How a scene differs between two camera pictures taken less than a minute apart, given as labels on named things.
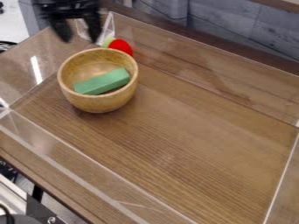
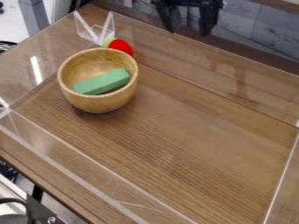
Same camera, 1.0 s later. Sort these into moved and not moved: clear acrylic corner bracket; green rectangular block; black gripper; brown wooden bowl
Moved: black gripper
Not moved: brown wooden bowl; clear acrylic corner bracket; green rectangular block
